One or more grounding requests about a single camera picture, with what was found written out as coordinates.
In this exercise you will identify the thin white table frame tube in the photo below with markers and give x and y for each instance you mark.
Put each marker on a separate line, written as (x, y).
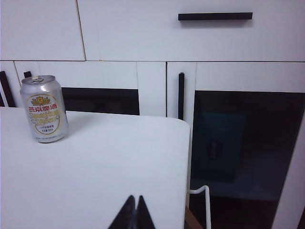
(206, 207)

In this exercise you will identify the white cabinet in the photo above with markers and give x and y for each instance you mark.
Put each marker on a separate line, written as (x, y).
(152, 78)

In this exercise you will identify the silver beer can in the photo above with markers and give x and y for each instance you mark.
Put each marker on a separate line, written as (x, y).
(45, 112)

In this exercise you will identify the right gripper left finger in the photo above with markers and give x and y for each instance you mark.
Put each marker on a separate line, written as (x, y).
(126, 217)

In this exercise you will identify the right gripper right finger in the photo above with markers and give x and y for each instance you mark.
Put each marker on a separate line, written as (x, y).
(145, 217)

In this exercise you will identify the white glass-panelled cabinet door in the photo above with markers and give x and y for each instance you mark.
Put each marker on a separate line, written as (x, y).
(238, 76)
(12, 71)
(107, 74)

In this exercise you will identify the white cabinet drawer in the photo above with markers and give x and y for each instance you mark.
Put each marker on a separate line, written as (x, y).
(40, 28)
(143, 35)

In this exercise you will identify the dark green box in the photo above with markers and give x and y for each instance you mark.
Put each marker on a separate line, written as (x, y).
(219, 133)

